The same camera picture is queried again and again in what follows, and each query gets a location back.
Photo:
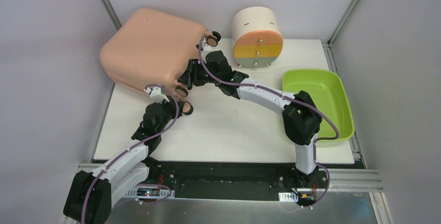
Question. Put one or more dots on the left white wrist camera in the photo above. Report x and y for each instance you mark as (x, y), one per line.
(156, 94)

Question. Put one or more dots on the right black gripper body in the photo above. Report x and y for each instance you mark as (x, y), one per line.
(192, 74)

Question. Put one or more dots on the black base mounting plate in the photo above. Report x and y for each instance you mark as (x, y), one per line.
(244, 191)

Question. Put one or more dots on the cream three-drawer round cabinet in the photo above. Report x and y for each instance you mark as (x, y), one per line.
(256, 38)

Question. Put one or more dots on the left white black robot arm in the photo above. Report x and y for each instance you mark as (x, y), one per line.
(93, 195)

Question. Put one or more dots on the green plastic tray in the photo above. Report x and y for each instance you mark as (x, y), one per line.
(328, 94)

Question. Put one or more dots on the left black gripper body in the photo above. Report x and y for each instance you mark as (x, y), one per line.
(168, 106)

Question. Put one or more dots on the pink hard-shell suitcase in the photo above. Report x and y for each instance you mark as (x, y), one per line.
(153, 47)

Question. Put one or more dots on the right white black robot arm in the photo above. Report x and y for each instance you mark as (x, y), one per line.
(301, 118)

